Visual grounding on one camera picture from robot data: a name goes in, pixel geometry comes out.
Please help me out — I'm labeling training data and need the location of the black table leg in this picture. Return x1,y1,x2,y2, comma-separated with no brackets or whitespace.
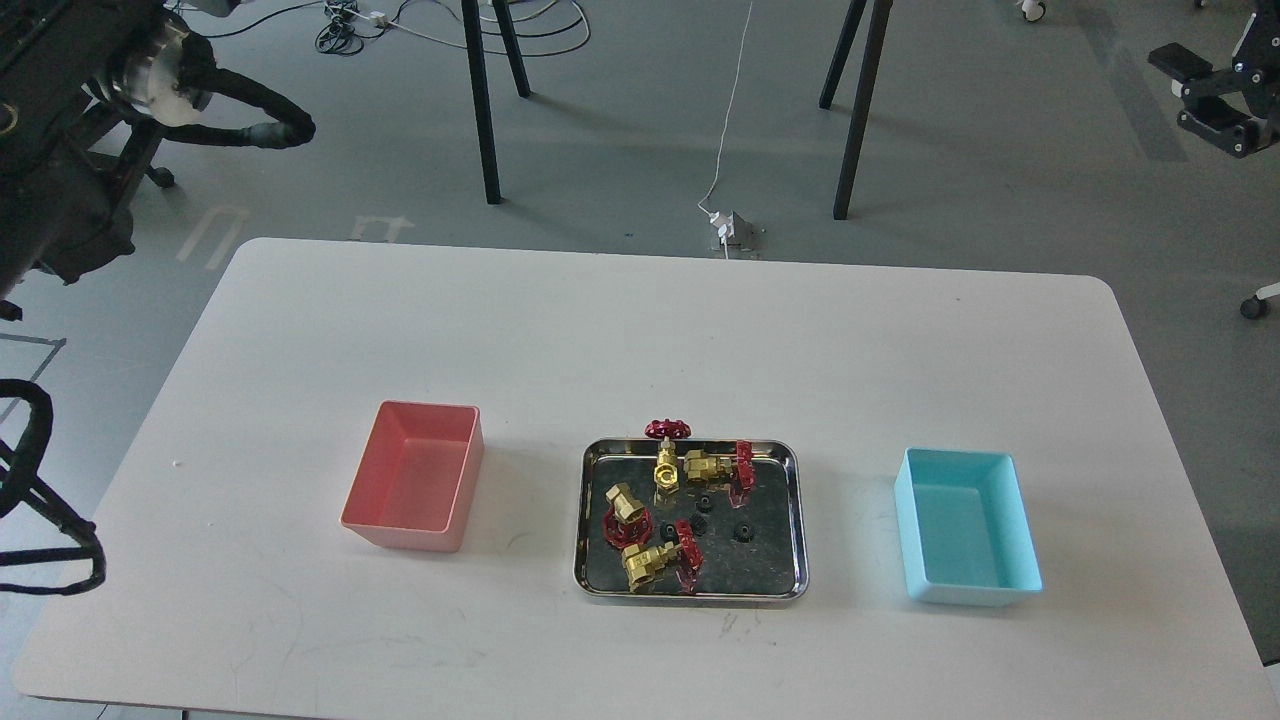
818,1,893,222
460,1,531,205

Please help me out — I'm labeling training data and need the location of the black table leg right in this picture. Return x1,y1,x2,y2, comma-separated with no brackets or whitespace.
818,1,893,222

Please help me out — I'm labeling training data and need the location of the pink plastic box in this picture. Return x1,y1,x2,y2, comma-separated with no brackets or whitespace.
340,400,485,553

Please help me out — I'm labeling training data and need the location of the brass valve red handwheel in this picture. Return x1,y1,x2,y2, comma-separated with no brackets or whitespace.
602,483,653,551
644,418,691,500

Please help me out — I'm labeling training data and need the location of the brass valve lying top right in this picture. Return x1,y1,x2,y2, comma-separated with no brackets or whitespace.
684,439,756,507

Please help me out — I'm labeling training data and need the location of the black table leg left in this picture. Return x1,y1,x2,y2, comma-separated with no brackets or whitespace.
460,1,531,205

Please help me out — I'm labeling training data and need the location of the white cable on floor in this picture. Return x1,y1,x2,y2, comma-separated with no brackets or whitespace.
698,0,756,217

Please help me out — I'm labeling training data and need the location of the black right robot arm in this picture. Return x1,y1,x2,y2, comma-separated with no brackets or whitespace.
1147,1,1279,158

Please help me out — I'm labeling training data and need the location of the upright brass valve red handwheel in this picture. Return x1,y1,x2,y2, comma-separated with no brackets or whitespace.
644,418,691,500

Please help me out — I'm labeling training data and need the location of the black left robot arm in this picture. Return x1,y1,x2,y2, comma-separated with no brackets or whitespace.
1,1,316,322

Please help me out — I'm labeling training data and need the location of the blue plastic box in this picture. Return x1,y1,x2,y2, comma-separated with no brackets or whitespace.
893,447,1044,607

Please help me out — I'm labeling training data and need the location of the brass valve lying bottom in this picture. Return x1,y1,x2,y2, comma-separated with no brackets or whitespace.
621,519,704,594

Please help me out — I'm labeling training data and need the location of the brass valve lying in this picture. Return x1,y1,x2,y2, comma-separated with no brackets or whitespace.
621,519,704,594
684,439,756,507

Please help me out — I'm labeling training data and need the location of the stainless steel tray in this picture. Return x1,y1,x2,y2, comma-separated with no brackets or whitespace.
573,438,808,603

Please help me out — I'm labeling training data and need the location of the bundle of floor cables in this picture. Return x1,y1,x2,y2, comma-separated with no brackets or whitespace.
170,0,591,58

